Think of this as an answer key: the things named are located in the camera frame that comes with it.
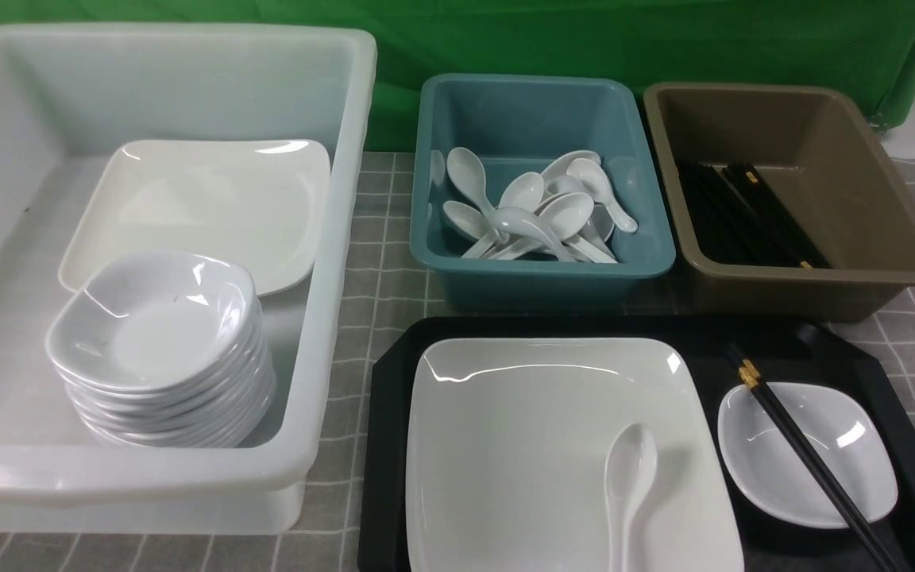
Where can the white square rice plate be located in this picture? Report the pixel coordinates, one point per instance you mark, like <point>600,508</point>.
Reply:
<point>506,454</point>

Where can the white ceramic soup spoon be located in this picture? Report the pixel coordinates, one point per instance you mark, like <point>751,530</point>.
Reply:
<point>630,470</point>

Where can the black chopsticks with gold band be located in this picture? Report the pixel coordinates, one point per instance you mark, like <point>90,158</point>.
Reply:
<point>829,484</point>

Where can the small white sauce dish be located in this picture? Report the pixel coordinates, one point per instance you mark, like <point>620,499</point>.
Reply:
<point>769,473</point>

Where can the white square plate in tub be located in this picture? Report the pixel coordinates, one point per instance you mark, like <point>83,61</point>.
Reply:
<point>259,204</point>

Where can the white spoon lower left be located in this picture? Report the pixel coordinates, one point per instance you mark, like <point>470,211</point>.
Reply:
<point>467,220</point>

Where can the white spoon front centre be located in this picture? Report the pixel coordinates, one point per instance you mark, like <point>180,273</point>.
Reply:
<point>513,220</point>

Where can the white spoon far left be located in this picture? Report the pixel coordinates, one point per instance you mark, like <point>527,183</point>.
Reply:
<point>466,171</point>

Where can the white spoon right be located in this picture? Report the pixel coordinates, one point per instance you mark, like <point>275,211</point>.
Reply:
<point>598,185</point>

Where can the teal plastic bin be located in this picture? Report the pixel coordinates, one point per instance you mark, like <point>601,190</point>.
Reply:
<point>518,124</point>

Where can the black chopsticks in bin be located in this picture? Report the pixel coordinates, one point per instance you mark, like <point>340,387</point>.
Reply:
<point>739,219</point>

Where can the stack of white dishes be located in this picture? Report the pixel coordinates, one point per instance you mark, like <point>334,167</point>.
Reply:
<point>165,348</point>

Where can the brown plastic bin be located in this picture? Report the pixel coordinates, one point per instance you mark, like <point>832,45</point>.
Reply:
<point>818,153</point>

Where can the large white plastic tub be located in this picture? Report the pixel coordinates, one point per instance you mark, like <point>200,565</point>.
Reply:
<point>70,95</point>

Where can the grey checked tablecloth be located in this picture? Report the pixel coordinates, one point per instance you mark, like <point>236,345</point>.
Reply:
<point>384,291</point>

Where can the green backdrop cloth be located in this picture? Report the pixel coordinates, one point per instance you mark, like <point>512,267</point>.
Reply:
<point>863,49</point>

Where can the black serving tray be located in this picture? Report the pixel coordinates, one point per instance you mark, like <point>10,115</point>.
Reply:
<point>785,348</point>

